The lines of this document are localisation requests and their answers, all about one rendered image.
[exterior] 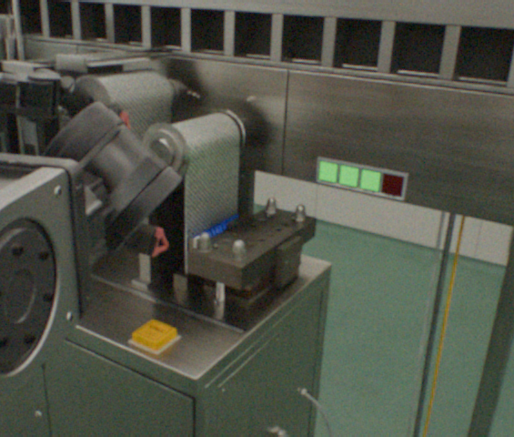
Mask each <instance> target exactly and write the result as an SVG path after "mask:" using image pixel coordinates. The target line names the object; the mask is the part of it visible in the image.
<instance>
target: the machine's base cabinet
mask: <svg viewBox="0 0 514 437"><path fill-rule="evenodd" d="M329 286H330V276H329V277H328V278H327V279H326V280H325V281H324V282H322V283H321V284H320V285H319V286H318V287H317V288H316V289H315V290H313V291H312V292H311V293H310V294H309V295H308V296H307V297H305V298H304V299H303V300H302V301H301V302H300V303H298V305H296V306H295V307H294V308H293V309H292V310H291V311H290V312H288V313H287V314H286V315H285V316H284V317H283V318H282V319H281V320H279V321H278V322H277V323H276V324H275V325H274V326H273V327H271V328H270V329H269V330H268V331H267V332H266V333H265V334H263V335H262V336H261V337H260V338H259V339H258V340H257V341H255V342H254V343H253V344H252V345H251V346H250V347H249V349H248V350H246V351H245V352H244V353H243V354H242V355H241V356H240V357H238V358H237V359H236V360H235V361H234V362H233V363H232V364H230V365H228V366H227V367H226V368H225V369H224V370H223V371H221V372H220V373H219V374H218V375H217V376H216V377H215V379H214V380H212V381H211V382H210V383H209V384H208V385H207V386H206V387H204V388H203V389H202V390H201V391H200V392H199V393H197V394H194V393H193V392H190V391H187V390H185V389H183V388H180V387H178V386H176V385H175V384H173V383H171V382H168V381H165V380H163V379H161V378H158V377H157V376H155V375H153V374H151V373H148V372H145V371H142V370H140V369H138V368H136V367H134V366H132V365H130V364H128V363H126V362H123V361H121V360H120V359H118V358H117V357H114V356H112V355H110V354H108V353H106V352H104V351H101V350H99V349H97V348H95V347H92V346H90V345H88V344H86V343H84V342H82V341H80V340H77V339H75V338H73V337H70V336H67V337H66V338H65V339H64V340H63V342H62V343H61V344H60V345H59V346H58V347H57V348H56V350H55V351H54V352H53V353H52V354H51V355H50V357H49V358H48V359H47V360H45V361H44V362H43V364H42V365H41V366H40V367H39V368H38V369H37V370H36V372H35V373H34V374H33V375H32V376H31V377H30V378H29V380H28V381H27V382H25V383H24V384H23V385H22V386H21V387H20V388H19V389H17V390H16V391H14V392H12V393H11V394H9V395H7V396H5V397H3V398H0V437H278V433H279V431H280V430H281V429H284V430H286V431H287V435H288V436H290V437H315V431H316V422H317V406H316V405H315V403H314V402H312V401H311V400H310V399H309V398H308V397H302V396H301V395H300V394H301V391H302V390H303V389H306V390H308V394H310V395H311V396H312V397H313V398H314V399H315V400H316V401H317V402H318V395H319V386H320V377H321V368H322V359H323V350H324V340H325V331H326V322H327V313H328V295H329Z"/></svg>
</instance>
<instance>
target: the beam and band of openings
mask: <svg viewBox="0 0 514 437"><path fill-rule="evenodd" d="M19 4H20V12H21V15H22V16H25V17H26V24H27V33H28V39H32V40H40V41H47V42H56V43H64V44H72V45H80V46H95V47H103V48H111V49H119V50H127V51H130V50H141V49H155V50H159V49H162V50H163V51H172V52H173V55H172V56H182V57H191V58H199V59H207V60H215V61H223V62H232V63H239V64H248V65H256V66H271V67H279V68H287V69H295V70H304V71H312V72H319V73H328V74H336V75H344V76H359V77H367V78H375V79H384V80H392V81H399V82H408V83H416V84H424V85H432V86H447V87H455V88H463V89H471V90H478V91H487V92H495V93H503V94H511V95H512V96H514V0H19ZM38 33H41V34H38ZM69 36H73V37H69ZM97 39H101V40H97ZM104 40H106V41H104ZM130 43H135V44H130ZM138 44H143V45H138ZM167 46H171V47H167ZM173 47H179V48H173ZM181 48H182V49H181ZM205 50H206V51H205ZM207 51H214V52H207ZM216 52H223V53H216ZM248 55H249V56H248ZM260 56H266V57H260ZM268 57H270V58H268ZM293 60H301V61H293ZM302 61H310V62H302ZM311 62H319V63H311ZM320 63H321V64H320ZM354 66H362V67H354ZM363 67H370V68H363ZM371 68H376V69H371ZM399 71H406V72H415V73H423V74H432V75H423V74H415V73H406V72H399ZM433 75H438V76H433ZM460 77H465V78H460ZM466 78H475V79H483V80H492V81H500V82H507V83H500V82H491V81H483V80H475V79H466Z"/></svg>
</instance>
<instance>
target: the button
mask: <svg viewBox="0 0 514 437"><path fill-rule="evenodd" d="M174 338H176V328H173V327H171V326H168V325H166V324H164V323H162V322H159V321H157V320H151V321H149V322H148V323H146V324H145V325H143V326H142V327H140V328H139V329H137V330H135V331H134V332H132V341H134V342H136V343H138V344H141V345H143V346H145V347H148V348H149V349H151V350H155V351H158V350H160V349H161V348H162V347H164V346H165V345H167V344H168V343H169V342H170V341H171V340H173V339H174Z"/></svg>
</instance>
